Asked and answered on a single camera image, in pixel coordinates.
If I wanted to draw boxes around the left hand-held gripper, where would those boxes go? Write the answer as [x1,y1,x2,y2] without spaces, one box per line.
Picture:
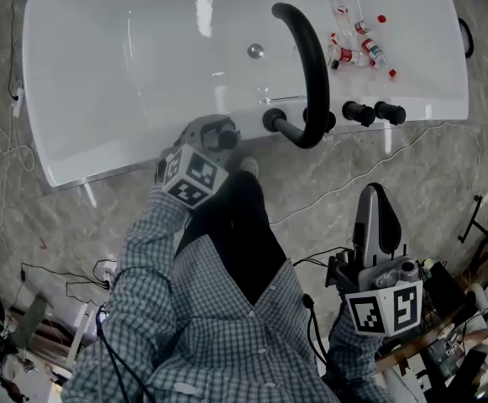
[155,114,244,208]

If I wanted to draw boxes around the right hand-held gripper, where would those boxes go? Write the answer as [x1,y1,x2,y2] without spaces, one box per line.
[325,183,428,339]

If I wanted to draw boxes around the person's left forearm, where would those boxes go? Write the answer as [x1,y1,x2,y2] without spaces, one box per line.
[117,182,201,276]

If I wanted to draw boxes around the person's right forearm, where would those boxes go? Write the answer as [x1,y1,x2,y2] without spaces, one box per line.
[326,308,386,379]

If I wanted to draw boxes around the white bathtub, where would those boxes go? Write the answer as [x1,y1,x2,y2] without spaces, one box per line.
[21,0,470,189]

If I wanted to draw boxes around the light shoe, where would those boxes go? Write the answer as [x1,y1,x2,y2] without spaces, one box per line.
[239,155,261,179]

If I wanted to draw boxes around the black box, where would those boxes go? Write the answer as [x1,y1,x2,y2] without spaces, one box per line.
[422,259,466,319]

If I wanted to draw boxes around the black metal stand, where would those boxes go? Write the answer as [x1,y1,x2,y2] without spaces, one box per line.
[456,191,488,260]

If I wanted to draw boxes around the person's leg black trousers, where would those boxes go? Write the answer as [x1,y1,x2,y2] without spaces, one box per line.
[175,170,291,306]

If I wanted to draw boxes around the wooden table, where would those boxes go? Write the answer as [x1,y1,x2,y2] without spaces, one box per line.
[373,300,488,377]

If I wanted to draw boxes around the black curved faucet spout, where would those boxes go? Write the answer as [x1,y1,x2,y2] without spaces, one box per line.
[262,2,333,150]

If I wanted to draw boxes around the black faucet knob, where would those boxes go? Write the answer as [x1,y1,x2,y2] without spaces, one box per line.
[341,100,376,128]
[374,100,407,126]

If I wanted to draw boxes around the clear bottle wide red label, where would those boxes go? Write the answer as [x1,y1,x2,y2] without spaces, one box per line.
[328,44,367,71]

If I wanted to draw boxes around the tall clear bottle red label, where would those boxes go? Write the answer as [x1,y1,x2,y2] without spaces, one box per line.
[329,0,353,37]

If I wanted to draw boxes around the clear bottle green red label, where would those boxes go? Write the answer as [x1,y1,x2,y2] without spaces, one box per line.
[359,36,397,79]

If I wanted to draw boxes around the checked shirt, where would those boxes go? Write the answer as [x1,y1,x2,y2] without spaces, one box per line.
[60,182,392,403]

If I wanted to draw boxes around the white power strip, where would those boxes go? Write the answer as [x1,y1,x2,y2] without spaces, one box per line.
[11,80,27,119]

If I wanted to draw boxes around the long white floor cable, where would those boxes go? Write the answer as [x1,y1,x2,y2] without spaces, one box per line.
[267,119,485,226]

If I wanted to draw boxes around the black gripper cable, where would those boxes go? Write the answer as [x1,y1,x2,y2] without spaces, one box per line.
[291,248,346,269]

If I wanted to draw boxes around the black cord with toggle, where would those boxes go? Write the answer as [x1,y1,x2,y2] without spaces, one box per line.
[301,293,333,369]

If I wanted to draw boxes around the black floor cables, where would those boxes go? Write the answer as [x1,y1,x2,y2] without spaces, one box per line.
[18,258,119,306]

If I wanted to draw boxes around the tangled white cable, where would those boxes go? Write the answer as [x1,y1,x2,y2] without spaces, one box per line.
[0,73,37,237]

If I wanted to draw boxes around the black ring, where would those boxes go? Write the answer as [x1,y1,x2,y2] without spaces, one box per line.
[457,17,476,60]

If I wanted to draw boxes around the thin black wall cable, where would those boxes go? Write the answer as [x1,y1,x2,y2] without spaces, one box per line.
[6,0,21,100]

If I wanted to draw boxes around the black body cable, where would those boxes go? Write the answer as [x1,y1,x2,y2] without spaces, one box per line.
[95,303,157,403]

